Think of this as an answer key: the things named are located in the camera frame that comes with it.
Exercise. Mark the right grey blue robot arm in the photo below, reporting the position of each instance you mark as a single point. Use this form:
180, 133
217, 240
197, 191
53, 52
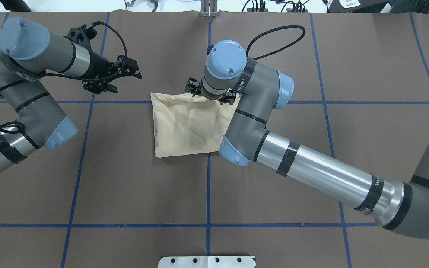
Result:
400, 207

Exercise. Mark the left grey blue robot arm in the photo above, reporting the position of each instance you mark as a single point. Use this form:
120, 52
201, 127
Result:
30, 52

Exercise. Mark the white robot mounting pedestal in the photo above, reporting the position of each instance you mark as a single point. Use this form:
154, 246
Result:
207, 262

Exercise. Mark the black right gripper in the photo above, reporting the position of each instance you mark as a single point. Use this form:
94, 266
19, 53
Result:
192, 86

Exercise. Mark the black power adapter box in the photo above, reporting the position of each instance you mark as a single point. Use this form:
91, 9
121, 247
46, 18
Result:
357, 6

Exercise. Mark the aluminium frame post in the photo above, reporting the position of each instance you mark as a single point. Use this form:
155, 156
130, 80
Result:
209, 8

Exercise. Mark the cream long-sleeve printed shirt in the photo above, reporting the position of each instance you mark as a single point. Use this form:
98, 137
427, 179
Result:
184, 124

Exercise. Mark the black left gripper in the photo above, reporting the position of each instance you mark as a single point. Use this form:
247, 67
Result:
99, 67

